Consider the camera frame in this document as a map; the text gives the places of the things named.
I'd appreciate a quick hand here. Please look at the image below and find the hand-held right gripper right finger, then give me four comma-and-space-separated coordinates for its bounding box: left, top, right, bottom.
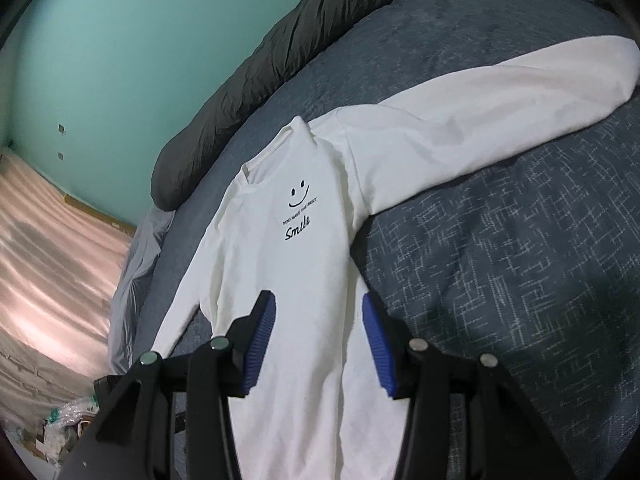
361, 292, 608, 480

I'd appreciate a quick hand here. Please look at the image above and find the white long-sleeve shirt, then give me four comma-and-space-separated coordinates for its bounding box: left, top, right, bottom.
145, 35, 640, 480

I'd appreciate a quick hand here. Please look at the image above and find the dark grey bolster pillow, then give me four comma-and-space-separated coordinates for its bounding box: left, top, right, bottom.
150, 0, 448, 211

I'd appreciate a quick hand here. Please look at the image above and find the clear plastic packaging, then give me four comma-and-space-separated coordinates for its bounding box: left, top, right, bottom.
37, 392, 103, 453

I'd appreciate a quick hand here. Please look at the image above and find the light grey sheet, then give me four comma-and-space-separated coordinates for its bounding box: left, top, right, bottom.
107, 205, 176, 376

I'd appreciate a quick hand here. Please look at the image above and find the blue patterned bedspread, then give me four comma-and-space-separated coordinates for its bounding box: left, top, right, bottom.
135, 0, 640, 480

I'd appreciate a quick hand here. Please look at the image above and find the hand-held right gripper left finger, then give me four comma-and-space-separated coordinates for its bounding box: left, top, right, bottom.
57, 290, 277, 480

